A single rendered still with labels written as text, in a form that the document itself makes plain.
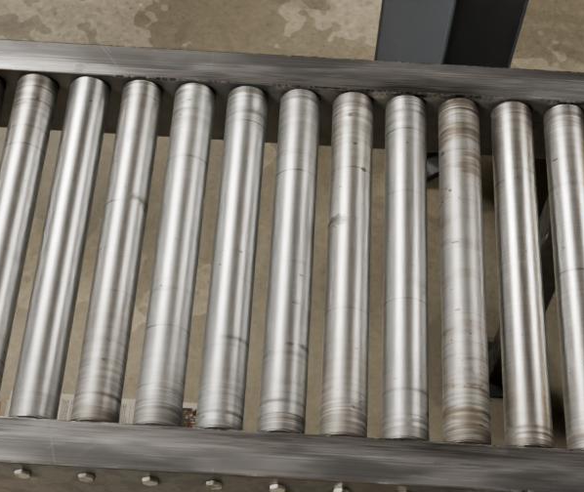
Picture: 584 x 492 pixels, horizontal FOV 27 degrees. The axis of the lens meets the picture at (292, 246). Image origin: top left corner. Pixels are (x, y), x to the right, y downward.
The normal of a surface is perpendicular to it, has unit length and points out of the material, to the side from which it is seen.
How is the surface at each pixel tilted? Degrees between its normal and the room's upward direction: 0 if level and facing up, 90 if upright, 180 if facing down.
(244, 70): 0
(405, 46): 90
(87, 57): 0
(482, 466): 0
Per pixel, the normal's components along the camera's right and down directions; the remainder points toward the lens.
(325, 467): 0.03, -0.52
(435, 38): -0.84, 0.46
